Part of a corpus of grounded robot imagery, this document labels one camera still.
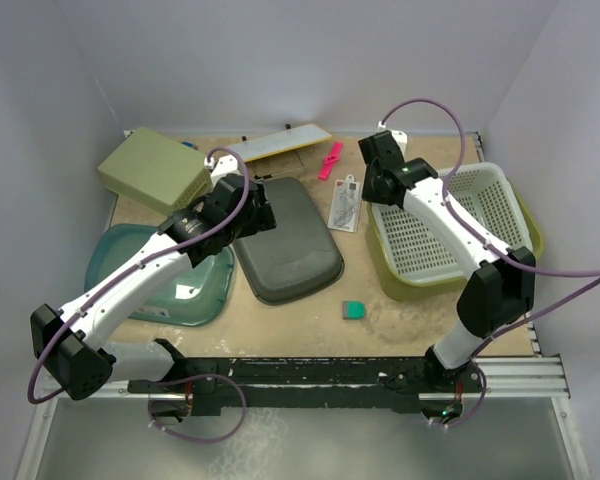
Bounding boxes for grey plastic tub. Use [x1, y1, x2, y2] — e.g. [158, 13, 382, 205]
[233, 177, 345, 305]

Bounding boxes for white perforated basket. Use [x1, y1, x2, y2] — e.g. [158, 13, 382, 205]
[395, 163, 529, 279]

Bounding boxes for light green perforated basket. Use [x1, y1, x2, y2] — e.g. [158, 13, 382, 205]
[98, 127, 212, 215]

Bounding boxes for teal plastic tub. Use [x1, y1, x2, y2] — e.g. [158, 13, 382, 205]
[84, 224, 235, 327]

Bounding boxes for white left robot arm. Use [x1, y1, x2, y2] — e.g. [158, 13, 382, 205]
[27, 174, 276, 404]

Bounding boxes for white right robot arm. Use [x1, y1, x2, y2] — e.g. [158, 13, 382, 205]
[358, 131, 536, 391]

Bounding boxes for white printed card package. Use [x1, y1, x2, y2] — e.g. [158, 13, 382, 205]
[327, 174, 362, 233]

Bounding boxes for pink plastic clip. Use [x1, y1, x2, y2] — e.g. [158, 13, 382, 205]
[318, 141, 343, 181]

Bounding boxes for blue and grey eraser block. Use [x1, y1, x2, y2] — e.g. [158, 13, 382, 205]
[181, 141, 198, 150]

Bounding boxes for yellow framed whiteboard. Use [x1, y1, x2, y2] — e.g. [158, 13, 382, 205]
[229, 124, 333, 179]

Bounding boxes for olive green plastic bin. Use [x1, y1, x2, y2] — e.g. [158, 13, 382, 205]
[366, 181, 545, 301]

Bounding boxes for green and grey eraser block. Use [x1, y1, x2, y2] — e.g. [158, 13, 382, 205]
[342, 301, 366, 320]

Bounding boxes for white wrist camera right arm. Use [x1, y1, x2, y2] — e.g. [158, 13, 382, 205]
[377, 121, 409, 155]

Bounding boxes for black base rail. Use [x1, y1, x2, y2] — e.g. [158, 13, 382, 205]
[128, 356, 482, 416]

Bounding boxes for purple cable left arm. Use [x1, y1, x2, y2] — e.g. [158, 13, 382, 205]
[26, 146, 251, 444]

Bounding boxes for aluminium frame rails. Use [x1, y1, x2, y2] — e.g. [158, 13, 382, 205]
[12, 130, 591, 480]

